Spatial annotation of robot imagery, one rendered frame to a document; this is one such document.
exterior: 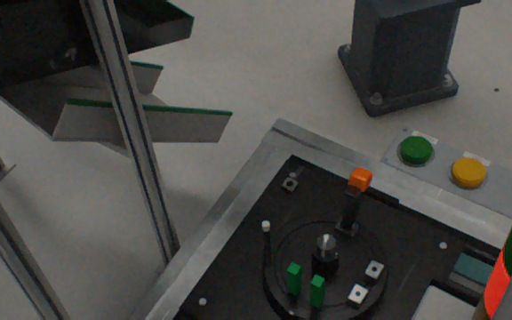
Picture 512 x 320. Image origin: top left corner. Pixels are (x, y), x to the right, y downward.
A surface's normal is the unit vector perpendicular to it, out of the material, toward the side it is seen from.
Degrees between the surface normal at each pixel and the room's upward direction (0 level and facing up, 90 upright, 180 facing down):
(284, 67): 0
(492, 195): 0
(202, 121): 90
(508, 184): 0
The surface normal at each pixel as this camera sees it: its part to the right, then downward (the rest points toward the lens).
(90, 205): -0.05, -0.59
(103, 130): 0.74, 0.51
